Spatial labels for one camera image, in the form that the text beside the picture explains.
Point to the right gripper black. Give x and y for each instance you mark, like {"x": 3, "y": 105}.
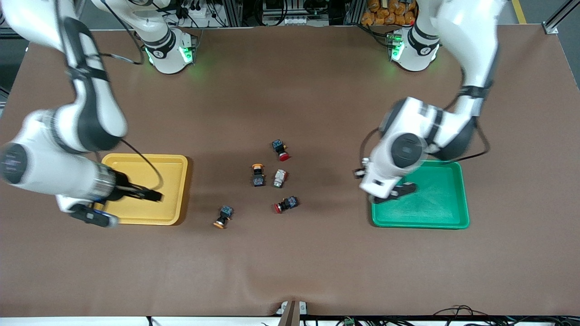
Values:
{"x": 123, "y": 190}

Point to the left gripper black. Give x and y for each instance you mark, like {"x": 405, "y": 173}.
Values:
{"x": 406, "y": 189}

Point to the yellow push button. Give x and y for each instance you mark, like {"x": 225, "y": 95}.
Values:
{"x": 223, "y": 217}
{"x": 258, "y": 175}

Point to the white silver switch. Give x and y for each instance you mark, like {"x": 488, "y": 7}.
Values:
{"x": 279, "y": 178}

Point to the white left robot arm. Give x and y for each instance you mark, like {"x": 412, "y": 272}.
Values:
{"x": 408, "y": 149}

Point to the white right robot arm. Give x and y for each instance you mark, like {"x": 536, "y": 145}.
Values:
{"x": 45, "y": 167}

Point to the yellow plastic tray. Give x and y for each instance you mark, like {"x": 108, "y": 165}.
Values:
{"x": 154, "y": 213}

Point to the green plastic tray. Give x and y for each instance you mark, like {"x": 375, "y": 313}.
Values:
{"x": 435, "y": 203}

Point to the red push button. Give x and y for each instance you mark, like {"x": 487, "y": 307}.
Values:
{"x": 286, "y": 204}
{"x": 281, "y": 149}

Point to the brown table mat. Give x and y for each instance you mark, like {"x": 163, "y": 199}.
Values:
{"x": 290, "y": 262}

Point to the small green connector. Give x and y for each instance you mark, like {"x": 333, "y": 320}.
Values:
{"x": 349, "y": 321}

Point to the orange packets pile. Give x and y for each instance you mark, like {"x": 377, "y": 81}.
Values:
{"x": 389, "y": 11}

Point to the white power strip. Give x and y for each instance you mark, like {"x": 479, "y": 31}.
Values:
{"x": 201, "y": 18}

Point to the white socket bar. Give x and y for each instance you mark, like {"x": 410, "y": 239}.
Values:
{"x": 287, "y": 21}

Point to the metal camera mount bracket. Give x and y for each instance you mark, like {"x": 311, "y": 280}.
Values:
{"x": 291, "y": 312}

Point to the aluminium frame post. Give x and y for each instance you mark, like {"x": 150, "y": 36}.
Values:
{"x": 559, "y": 20}

